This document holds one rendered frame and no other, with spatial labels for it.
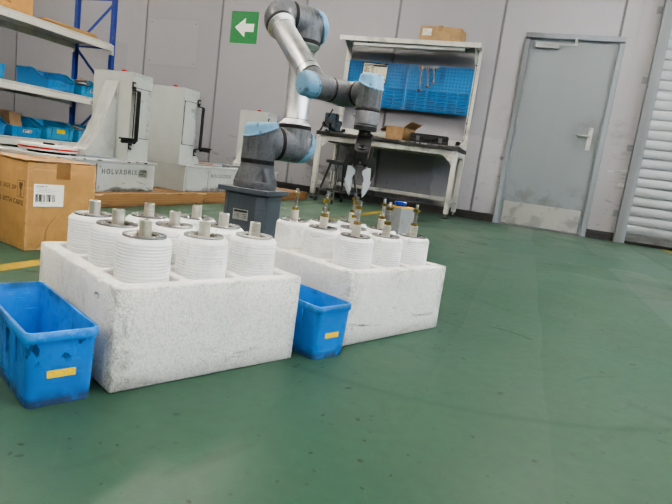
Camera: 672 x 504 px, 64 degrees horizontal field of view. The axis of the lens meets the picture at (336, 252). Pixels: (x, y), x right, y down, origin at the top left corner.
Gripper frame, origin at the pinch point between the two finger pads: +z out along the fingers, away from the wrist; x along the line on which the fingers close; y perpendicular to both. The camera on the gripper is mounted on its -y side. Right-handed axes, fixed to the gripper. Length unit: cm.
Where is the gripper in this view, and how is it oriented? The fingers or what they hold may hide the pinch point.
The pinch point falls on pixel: (355, 192)
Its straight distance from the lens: 166.7
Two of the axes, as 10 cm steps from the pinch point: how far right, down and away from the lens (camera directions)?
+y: 0.7, -1.5, 9.9
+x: -9.9, -1.4, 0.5
